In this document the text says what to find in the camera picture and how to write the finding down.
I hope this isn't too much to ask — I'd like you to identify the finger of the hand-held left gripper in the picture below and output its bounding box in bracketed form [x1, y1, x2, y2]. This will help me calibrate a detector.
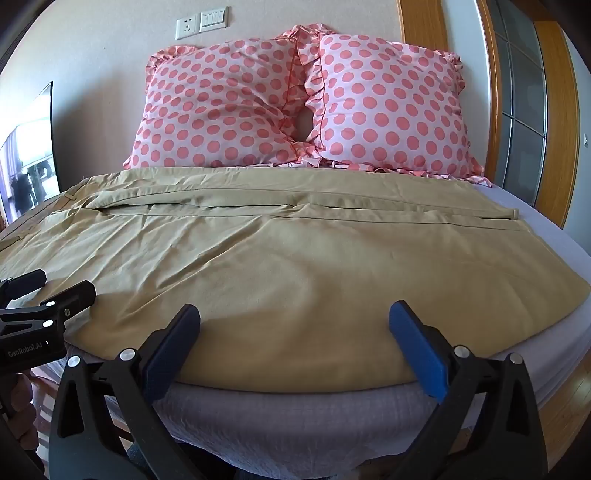
[0, 270, 48, 311]
[36, 280, 97, 330]

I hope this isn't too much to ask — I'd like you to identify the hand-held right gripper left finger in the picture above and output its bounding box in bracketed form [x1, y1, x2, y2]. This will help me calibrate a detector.
[49, 303, 201, 480]

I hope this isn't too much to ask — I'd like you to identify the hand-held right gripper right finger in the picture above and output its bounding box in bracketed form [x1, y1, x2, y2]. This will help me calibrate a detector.
[388, 300, 548, 480]

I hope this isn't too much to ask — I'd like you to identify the olive green bed cover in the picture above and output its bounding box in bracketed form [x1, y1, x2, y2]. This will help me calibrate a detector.
[0, 166, 591, 394]

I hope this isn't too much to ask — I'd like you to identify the person's left hand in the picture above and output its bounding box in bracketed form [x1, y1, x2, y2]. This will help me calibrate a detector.
[7, 371, 37, 450]

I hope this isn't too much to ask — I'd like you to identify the grey bed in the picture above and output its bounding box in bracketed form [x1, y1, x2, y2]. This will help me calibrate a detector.
[28, 182, 591, 480]

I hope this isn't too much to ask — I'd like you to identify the pink polka dot pillow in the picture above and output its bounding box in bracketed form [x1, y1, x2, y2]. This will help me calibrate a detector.
[295, 24, 485, 178]
[122, 25, 310, 169]

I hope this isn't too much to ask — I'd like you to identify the wooden glass door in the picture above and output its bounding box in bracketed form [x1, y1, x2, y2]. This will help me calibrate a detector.
[399, 0, 581, 229]

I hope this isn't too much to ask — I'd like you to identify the white light switch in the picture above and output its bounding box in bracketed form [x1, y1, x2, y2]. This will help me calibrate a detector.
[200, 6, 229, 32]

